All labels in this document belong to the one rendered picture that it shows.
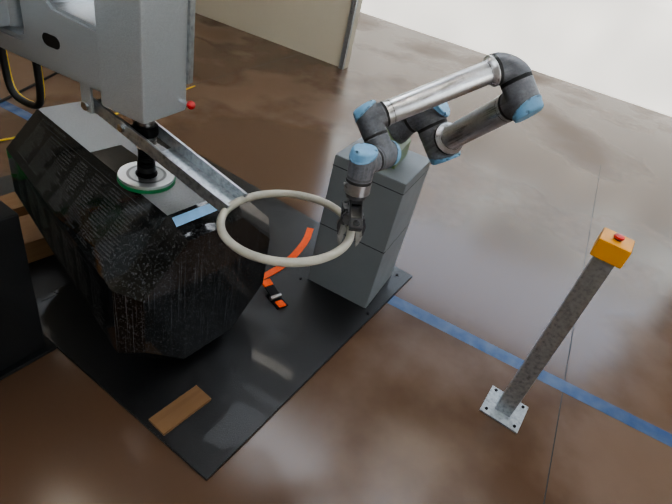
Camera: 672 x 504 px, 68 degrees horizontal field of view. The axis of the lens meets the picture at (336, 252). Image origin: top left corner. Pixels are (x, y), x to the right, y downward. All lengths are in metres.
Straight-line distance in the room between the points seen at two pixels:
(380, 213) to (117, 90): 1.34
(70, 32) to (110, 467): 1.58
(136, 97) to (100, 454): 1.35
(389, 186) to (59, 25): 1.49
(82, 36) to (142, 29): 0.28
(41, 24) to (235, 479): 1.81
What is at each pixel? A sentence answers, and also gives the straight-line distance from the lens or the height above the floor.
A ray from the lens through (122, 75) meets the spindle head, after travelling 1.89.
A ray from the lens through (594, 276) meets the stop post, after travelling 2.21.
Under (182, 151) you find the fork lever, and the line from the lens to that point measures 2.03.
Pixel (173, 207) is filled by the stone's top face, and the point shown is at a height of 0.83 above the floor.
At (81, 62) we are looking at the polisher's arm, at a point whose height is 1.26.
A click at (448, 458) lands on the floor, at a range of 2.47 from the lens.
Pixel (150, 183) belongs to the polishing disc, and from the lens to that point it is 2.08.
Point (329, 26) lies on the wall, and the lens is 7.00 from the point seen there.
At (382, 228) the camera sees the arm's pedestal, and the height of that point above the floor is 0.57.
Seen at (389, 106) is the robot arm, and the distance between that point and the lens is 1.80.
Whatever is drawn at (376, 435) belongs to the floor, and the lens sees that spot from 2.41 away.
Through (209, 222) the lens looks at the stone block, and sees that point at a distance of 2.02.
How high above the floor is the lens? 1.94
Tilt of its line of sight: 36 degrees down
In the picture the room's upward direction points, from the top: 15 degrees clockwise
